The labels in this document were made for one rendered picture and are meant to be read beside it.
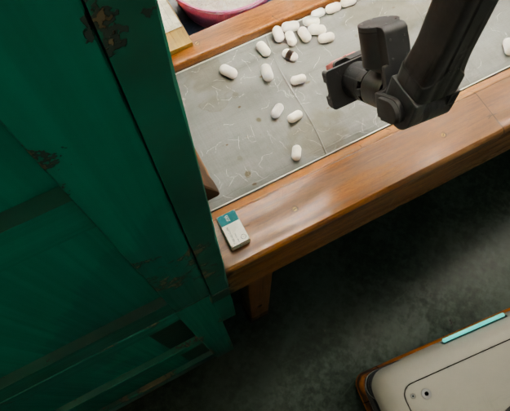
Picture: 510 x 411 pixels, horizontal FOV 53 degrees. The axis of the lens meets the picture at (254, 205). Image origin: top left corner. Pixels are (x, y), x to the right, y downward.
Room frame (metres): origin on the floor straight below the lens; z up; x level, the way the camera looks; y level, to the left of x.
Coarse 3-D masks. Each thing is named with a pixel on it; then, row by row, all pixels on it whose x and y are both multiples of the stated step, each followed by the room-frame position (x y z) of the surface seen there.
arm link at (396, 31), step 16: (384, 16) 0.50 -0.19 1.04; (368, 32) 0.46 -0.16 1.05; (384, 32) 0.44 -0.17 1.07; (400, 32) 0.45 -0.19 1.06; (368, 48) 0.44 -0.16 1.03; (384, 48) 0.43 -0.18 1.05; (400, 48) 0.43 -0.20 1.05; (368, 64) 0.43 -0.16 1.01; (384, 64) 0.42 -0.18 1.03; (400, 64) 0.42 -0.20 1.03; (384, 80) 0.40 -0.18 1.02; (384, 96) 0.37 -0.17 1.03; (384, 112) 0.35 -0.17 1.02; (400, 112) 0.34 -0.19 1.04
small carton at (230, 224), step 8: (224, 216) 0.30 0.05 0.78; (232, 216) 0.30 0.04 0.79; (224, 224) 0.28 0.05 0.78; (232, 224) 0.28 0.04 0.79; (240, 224) 0.28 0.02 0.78; (224, 232) 0.27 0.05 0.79; (232, 232) 0.27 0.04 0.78; (240, 232) 0.27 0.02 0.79; (232, 240) 0.25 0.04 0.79; (240, 240) 0.25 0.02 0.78; (248, 240) 0.25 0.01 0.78; (232, 248) 0.24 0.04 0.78
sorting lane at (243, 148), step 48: (384, 0) 0.79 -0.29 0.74; (240, 48) 0.68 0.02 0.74; (288, 48) 0.67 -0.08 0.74; (336, 48) 0.67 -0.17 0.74; (480, 48) 0.67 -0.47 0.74; (192, 96) 0.56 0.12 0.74; (240, 96) 0.56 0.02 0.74; (288, 96) 0.56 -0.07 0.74; (240, 144) 0.46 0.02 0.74; (288, 144) 0.45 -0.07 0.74; (336, 144) 0.45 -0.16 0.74; (240, 192) 0.36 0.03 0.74
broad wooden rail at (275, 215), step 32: (480, 96) 0.54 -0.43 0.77; (384, 128) 0.49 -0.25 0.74; (416, 128) 0.47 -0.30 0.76; (448, 128) 0.47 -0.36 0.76; (480, 128) 0.47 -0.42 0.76; (320, 160) 0.42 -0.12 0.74; (352, 160) 0.41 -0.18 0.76; (384, 160) 0.41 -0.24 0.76; (416, 160) 0.40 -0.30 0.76; (448, 160) 0.41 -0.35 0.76; (480, 160) 0.47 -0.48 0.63; (256, 192) 0.35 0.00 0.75; (288, 192) 0.35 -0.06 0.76; (320, 192) 0.34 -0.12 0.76; (352, 192) 0.34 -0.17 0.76; (384, 192) 0.34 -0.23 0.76; (416, 192) 0.39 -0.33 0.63; (256, 224) 0.29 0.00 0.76; (288, 224) 0.29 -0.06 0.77; (320, 224) 0.29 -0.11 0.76; (352, 224) 0.32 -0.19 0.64; (224, 256) 0.23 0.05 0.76; (256, 256) 0.23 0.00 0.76; (288, 256) 0.26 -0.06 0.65
